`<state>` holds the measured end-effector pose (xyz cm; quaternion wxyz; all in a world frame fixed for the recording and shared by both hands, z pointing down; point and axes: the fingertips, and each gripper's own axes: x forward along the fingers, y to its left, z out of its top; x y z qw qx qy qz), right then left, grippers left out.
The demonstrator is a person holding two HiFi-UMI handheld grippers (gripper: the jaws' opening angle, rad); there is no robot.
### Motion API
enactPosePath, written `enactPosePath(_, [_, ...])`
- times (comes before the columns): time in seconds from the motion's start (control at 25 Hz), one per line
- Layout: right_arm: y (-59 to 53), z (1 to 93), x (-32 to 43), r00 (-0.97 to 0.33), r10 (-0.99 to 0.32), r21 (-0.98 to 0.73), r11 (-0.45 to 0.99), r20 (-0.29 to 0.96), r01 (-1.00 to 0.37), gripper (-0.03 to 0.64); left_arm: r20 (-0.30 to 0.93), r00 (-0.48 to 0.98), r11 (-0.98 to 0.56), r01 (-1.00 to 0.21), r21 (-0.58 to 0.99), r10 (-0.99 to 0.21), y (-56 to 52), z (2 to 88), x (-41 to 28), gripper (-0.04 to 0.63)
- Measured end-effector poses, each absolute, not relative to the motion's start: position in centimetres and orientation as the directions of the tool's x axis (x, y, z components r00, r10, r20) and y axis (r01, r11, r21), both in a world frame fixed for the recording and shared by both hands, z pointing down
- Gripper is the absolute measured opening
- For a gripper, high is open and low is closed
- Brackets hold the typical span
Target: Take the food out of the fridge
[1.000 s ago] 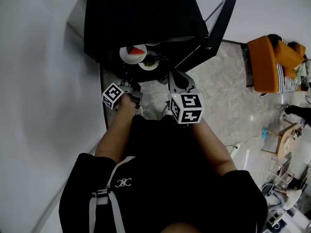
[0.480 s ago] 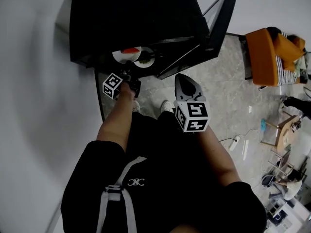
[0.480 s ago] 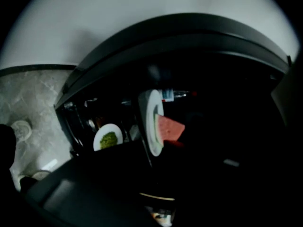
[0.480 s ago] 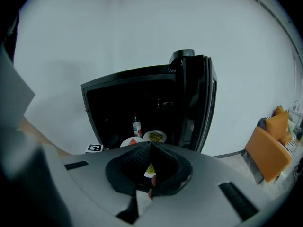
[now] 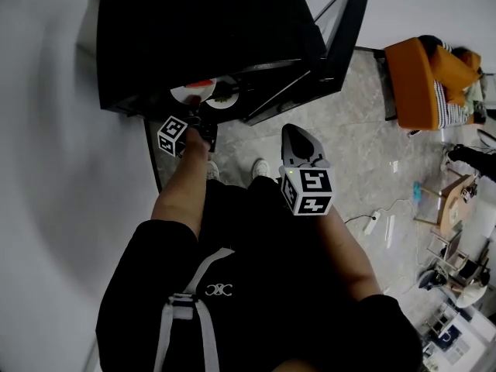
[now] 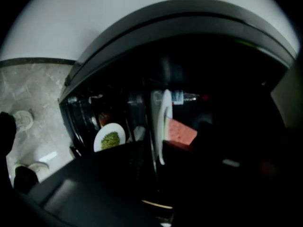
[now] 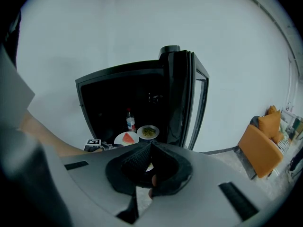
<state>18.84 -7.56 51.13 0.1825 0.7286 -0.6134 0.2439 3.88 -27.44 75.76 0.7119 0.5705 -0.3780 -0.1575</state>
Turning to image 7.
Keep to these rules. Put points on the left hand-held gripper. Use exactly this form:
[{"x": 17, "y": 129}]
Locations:
[{"x": 92, "y": 145}]

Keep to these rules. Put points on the black fridge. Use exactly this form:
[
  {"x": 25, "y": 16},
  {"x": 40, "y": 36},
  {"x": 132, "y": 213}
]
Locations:
[{"x": 123, "y": 96}]

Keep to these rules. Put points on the black fridge door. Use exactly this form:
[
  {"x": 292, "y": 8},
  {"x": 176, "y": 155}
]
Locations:
[{"x": 184, "y": 98}]

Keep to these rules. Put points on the green vegetable food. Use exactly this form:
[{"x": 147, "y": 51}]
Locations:
[{"x": 148, "y": 130}]

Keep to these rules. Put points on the plastic bottle with red cap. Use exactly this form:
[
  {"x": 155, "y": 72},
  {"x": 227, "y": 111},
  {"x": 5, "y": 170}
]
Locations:
[{"x": 130, "y": 122}]

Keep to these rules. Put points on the striped cushion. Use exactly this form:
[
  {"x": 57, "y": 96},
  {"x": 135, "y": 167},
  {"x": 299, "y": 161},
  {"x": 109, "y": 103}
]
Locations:
[{"x": 283, "y": 145}]

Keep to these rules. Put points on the large orange cushion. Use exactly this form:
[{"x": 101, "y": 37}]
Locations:
[{"x": 270, "y": 124}]

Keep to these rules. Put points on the white wall conduit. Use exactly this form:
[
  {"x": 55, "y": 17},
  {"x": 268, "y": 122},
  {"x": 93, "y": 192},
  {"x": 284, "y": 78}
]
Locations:
[{"x": 272, "y": 20}]

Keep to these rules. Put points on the small orange cushion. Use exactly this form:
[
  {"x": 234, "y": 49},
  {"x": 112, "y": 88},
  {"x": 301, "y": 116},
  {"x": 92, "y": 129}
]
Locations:
[{"x": 272, "y": 110}]

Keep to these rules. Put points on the white plate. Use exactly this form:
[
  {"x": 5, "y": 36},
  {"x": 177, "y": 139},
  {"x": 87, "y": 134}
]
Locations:
[
  {"x": 118, "y": 141},
  {"x": 155, "y": 136}
]

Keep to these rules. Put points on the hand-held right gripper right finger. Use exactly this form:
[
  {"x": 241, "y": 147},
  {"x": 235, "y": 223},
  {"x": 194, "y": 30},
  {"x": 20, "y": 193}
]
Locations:
[{"x": 203, "y": 197}]

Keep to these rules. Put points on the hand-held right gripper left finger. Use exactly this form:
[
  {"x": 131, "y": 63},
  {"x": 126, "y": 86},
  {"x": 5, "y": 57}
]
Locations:
[{"x": 90, "y": 174}]

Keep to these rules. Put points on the red watermelon slice food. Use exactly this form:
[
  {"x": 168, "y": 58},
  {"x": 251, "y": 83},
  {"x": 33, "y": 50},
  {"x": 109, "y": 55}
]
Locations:
[{"x": 128, "y": 138}]

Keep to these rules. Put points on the orange sofa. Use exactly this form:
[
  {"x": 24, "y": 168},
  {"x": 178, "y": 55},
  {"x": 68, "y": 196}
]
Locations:
[{"x": 258, "y": 152}]

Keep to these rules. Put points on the person's left forearm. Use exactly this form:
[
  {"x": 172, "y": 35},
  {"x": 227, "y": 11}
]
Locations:
[{"x": 56, "y": 139}]

